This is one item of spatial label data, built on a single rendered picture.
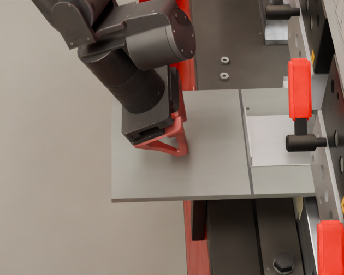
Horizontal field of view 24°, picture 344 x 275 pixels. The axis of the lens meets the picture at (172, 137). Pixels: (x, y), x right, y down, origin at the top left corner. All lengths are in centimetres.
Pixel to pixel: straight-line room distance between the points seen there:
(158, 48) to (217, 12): 57
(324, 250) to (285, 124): 40
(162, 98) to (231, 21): 48
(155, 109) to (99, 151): 138
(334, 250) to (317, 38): 27
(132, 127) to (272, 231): 27
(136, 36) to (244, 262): 39
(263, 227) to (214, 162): 12
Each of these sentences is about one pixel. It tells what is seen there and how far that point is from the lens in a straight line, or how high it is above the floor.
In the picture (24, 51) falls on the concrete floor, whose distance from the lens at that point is 262.
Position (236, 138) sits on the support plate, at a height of 100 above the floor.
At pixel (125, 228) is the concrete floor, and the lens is 216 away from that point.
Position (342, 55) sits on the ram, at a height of 128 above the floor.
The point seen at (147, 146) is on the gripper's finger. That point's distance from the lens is 97.
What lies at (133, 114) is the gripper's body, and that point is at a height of 110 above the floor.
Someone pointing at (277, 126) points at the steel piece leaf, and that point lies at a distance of 108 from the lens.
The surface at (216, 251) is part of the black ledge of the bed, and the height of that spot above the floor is 87.
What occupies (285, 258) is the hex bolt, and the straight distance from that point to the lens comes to 106.
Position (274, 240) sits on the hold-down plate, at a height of 91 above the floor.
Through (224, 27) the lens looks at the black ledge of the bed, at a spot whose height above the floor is 88.
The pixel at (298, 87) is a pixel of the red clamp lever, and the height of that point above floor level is 122.
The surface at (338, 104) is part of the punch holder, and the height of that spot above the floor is 124.
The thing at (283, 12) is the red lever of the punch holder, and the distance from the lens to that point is 97.
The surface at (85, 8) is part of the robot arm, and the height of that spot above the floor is 126.
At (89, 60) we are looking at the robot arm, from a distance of 89.
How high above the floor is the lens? 183
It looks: 51 degrees down
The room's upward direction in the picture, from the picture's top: straight up
